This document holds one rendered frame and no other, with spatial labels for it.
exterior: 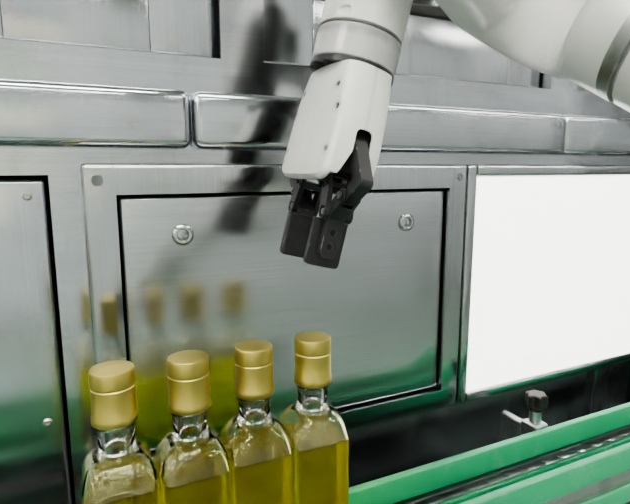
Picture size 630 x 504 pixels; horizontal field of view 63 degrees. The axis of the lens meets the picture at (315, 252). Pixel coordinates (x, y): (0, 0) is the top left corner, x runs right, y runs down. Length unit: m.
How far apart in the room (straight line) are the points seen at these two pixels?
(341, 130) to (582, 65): 0.17
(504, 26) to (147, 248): 0.39
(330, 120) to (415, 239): 0.29
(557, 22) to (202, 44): 0.35
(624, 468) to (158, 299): 0.61
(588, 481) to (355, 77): 0.56
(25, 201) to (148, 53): 0.19
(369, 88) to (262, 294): 0.27
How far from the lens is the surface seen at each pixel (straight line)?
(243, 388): 0.46
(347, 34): 0.45
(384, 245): 0.65
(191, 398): 0.44
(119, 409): 0.44
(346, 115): 0.42
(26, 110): 0.54
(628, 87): 0.36
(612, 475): 0.79
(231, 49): 0.60
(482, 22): 0.50
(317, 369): 0.47
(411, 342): 0.71
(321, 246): 0.42
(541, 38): 0.48
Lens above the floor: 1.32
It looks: 9 degrees down
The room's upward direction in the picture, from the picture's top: straight up
